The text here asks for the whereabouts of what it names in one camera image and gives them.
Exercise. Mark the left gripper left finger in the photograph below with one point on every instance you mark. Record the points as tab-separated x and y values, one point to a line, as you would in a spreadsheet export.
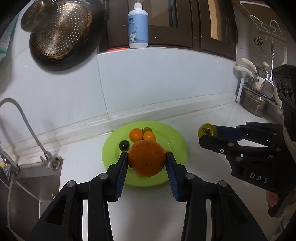
62	220

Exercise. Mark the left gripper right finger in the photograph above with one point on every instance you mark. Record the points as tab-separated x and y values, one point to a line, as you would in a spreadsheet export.
230	218

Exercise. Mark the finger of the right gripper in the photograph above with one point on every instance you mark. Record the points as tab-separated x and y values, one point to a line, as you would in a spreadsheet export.
227	130
216	144

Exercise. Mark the green tomato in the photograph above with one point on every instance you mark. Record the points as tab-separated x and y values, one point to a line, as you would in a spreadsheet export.
207	129
147	129

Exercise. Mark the large orange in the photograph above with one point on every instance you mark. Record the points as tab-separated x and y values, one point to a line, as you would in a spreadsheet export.
146	158

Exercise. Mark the dark plum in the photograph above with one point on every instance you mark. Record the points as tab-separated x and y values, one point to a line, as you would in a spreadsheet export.
124	145

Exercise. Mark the orange mandarin top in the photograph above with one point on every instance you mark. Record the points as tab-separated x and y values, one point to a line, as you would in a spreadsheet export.
136	135

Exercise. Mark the person right hand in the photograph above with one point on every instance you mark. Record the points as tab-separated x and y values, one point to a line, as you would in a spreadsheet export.
271	198

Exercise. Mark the stainless steel pot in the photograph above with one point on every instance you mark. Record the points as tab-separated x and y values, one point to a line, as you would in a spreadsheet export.
253	103

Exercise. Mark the stainless steel sink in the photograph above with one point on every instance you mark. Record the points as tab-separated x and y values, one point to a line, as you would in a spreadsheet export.
25	197

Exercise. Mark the white dish rack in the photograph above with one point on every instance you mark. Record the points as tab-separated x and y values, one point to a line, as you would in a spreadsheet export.
245	84

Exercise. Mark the metal skimmer ladle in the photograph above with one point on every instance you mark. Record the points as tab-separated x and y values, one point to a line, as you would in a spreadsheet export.
267	87

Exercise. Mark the green plate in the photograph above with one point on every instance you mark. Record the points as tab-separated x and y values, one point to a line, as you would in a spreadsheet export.
168	137

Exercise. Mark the white rice paddle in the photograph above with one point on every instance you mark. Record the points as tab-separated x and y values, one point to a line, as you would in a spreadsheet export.
285	56

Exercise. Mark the black scissors on hook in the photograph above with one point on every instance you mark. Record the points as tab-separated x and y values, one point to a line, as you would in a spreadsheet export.
259	42

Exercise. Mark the white blue pump bottle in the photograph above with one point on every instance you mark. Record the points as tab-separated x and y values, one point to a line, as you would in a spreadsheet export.
138	27

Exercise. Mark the black frying pan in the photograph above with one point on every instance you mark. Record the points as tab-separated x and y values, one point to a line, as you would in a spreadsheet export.
97	28

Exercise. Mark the green white paper box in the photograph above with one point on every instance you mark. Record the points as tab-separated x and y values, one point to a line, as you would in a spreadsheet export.
5	39

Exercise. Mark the perforated metal strainer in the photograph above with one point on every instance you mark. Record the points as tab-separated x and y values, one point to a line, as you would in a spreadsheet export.
66	29

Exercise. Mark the cream pan handle lower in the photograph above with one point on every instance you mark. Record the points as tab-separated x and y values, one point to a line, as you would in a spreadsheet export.
243	69

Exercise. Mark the cream pan handle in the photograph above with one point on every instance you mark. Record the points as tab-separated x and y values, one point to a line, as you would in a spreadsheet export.
248	62
243	69

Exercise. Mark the cream pan handle upper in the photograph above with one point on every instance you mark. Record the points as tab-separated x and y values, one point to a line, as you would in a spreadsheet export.
248	62

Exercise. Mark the dark wooden window frame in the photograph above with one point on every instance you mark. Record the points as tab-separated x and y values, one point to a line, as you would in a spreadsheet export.
206	26

